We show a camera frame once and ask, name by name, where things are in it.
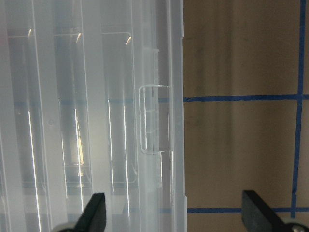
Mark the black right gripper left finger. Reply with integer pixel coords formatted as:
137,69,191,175
73,193,106,232

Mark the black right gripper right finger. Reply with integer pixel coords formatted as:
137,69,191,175
241,190,293,232

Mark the clear plastic box lid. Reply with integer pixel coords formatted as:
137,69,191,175
0,0,187,232

